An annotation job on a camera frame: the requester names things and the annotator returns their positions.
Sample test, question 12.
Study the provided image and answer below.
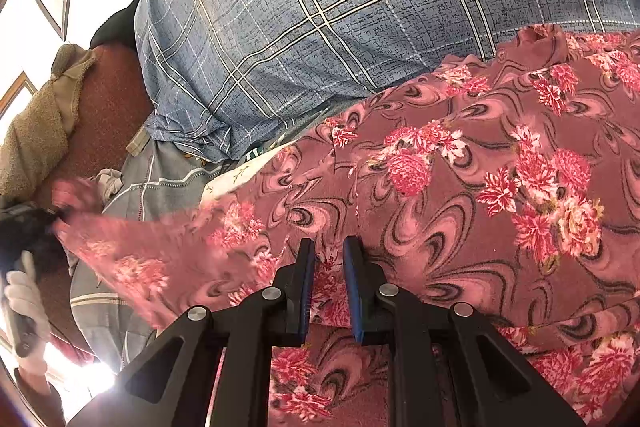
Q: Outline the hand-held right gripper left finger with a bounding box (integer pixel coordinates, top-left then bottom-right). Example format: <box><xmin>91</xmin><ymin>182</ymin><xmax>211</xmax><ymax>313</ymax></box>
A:
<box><xmin>65</xmin><ymin>237</ymin><xmax>317</xmax><ymax>427</ymax></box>

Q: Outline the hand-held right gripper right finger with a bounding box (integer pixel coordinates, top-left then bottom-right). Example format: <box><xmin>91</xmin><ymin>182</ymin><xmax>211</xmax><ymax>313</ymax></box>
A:
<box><xmin>342</xmin><ymin>235</ymin><xmax>587</xmax><ymax>427</ymax></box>

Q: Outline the pink floral cloth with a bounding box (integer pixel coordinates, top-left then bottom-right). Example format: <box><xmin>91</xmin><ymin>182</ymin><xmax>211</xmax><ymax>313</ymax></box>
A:
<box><xmin>52</xmin><ymin>24</ymin><xmax>640</xmax><ymax>427</ymax></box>

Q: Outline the person's left forearm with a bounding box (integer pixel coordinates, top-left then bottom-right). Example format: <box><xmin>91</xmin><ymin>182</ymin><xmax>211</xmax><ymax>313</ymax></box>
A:
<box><xmin>14</xmin><ymin>367</ymin><xmax>68</xmax><ymax>427</ymax></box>

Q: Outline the person's left hand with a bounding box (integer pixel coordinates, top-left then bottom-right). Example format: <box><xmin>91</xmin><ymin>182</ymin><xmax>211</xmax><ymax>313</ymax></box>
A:
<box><xmin>4</xmin><ymin>269</ymin><xmax>52</xmax><ymax>375</ymax></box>

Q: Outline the beige towel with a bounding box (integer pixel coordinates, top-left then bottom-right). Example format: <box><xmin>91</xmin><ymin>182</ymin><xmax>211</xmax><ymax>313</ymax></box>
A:
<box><xmin>0</xmin><ymin>44</ymin><xmax>99</xmax><ymax>198</ymax></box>

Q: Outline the grey plaid sheet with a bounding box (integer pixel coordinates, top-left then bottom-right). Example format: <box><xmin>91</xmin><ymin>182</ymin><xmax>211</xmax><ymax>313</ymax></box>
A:
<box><xmin>69</xmin><ymin>127</ymin><xmax>286</xmax><ymax>375</ymax></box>

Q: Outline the cream leaf print bedsheet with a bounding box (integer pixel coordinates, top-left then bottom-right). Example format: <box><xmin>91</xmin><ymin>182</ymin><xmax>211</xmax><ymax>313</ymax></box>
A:
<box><xmin>200</xmin><ymin>141</ymin><xmax>303</xmax><ymax>208</ymax></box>

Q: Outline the red-brown upholstered headboard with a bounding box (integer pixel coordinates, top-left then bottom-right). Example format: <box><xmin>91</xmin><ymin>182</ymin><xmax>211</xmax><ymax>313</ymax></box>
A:
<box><xmin>47</xmin><ymin>46</ymin><xmax>148</xmax><ymax>180</ymax></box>

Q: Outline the black cushion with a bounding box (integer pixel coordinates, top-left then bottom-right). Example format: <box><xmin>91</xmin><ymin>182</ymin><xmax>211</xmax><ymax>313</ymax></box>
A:
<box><xmin>89</xmin><ymin>0</ymin><xmax>147</xmax><ymax>48</ymax></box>

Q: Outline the blue plaid pillow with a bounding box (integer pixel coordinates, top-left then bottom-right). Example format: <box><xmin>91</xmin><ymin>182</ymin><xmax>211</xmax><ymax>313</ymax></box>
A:
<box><xmin>134</xmin><ymin>0</ymin><xmax>640</xmax><ymax>164</ymax></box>

